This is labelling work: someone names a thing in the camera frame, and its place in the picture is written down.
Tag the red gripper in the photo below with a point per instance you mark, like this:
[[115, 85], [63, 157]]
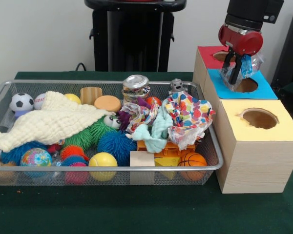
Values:
[[249, 44]]

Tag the crushed bottle with blue label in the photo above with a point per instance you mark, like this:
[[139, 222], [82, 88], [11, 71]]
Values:
[[247, 65]]

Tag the colourful spotted cloth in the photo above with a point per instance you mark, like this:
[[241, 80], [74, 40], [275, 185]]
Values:
[[190, 112]]

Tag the crushed silver metal can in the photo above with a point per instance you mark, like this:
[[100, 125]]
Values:
[[136, 85]]

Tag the cream knitted cloth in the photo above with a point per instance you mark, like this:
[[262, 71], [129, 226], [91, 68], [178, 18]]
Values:
[[51, 119]]

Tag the globe print ball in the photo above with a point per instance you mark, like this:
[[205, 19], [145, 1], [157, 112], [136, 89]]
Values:
[[35, 158]]

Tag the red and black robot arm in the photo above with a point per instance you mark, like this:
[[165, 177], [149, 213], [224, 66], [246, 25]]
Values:
[[251, 12]]

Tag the wooden box with three holes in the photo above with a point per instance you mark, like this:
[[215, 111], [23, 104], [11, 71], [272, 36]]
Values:
[[258, 165]]

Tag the shallow clear mesh bin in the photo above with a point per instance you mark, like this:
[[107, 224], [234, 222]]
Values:
[[27, 87]]

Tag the black stand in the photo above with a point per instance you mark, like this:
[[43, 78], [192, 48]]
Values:
[[290, 48]]

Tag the light teal cloth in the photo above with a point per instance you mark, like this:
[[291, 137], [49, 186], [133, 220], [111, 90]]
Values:
[[158, 122]]

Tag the blue spiky ball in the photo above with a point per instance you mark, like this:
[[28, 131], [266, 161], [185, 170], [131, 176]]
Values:
[[119, 146], [24, 150]]

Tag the yellow ball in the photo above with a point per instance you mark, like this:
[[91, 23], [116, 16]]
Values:
[[103, 161]]

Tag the black and white soccer ball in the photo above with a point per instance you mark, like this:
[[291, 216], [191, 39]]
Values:
[[21, 102]]

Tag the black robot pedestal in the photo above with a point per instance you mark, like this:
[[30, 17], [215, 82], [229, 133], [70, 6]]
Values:
[[136, 36]]

